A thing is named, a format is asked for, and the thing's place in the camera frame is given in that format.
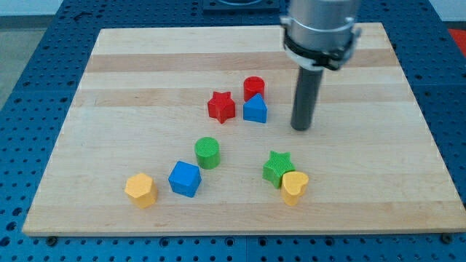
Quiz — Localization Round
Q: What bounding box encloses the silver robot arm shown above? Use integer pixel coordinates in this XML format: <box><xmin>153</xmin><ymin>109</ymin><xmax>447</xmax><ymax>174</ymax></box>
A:
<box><xmin>280</xmin><ymin>0</ymin><xmax>361</xmax><ymax>71</ymax></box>

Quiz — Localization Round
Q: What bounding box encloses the red star block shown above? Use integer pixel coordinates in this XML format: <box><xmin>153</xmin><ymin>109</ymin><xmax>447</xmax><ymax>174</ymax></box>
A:
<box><xmin>208</xmin><ymin>91</ymin><xmax>236</xmax><ymax>124</ymax></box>

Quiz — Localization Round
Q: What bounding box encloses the green star block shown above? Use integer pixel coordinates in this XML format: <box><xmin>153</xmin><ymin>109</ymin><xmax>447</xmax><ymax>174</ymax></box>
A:
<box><xmin>262</xmin><ymin>151</ymin><xmax>295</xmax><ymax>188</ymax></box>

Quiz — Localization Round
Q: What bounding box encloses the yellow heart block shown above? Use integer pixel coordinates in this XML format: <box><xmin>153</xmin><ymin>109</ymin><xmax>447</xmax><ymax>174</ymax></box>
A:
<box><xmin>280</xmin><ymin>171</ymin><xmax>309</xmax><ymax>206</ymax></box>

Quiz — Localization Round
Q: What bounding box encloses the blue triangle block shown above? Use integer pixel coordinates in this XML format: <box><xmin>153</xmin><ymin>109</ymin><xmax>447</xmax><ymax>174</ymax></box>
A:
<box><xmin>243</xmin><ymin>94</ymin><xmax>268</xmax><ymax>123</ymax></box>

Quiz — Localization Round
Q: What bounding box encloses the green cylinder block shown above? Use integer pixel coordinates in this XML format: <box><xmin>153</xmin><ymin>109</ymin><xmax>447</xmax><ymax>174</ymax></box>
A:
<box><xmin>194</xmin><ymin>137</ymin><xmax>221</xmax><ymax>170</ymax></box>

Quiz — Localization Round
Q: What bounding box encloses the red cylinder block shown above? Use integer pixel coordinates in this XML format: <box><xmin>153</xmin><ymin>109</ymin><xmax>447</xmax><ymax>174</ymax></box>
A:
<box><xmin>243</xmin><ymin>76</ymin><xmax>265</xmax><ymax>102</ymax></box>

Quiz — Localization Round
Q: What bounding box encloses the wooden board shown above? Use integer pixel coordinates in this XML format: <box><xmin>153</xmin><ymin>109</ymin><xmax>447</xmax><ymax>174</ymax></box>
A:
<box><xmin>23</xmin><ymin>23</ymin><xmax>465</xmax><ymax>237</ymax></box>

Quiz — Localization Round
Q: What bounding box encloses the blue cube block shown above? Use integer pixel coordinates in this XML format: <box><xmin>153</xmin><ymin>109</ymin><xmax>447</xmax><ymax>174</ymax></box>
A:
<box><xmin>168</xmin><ymin>161</ymin><xmax>202</xmax><ymax>198</ymax></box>

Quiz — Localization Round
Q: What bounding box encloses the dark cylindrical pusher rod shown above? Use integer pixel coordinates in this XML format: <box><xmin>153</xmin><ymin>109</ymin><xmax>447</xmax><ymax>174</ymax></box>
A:
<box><xmin>291</xmin><ymin>68</ymin><xmax>323</xmax><ymax>131</ymax></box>

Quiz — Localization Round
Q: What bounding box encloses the yellow hexagon block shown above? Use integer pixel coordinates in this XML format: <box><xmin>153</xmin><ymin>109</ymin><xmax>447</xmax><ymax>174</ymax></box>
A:
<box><xmin>125</xmin><ymin>173</ymin><xmax>158</xmax><ymax>209</ymax></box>

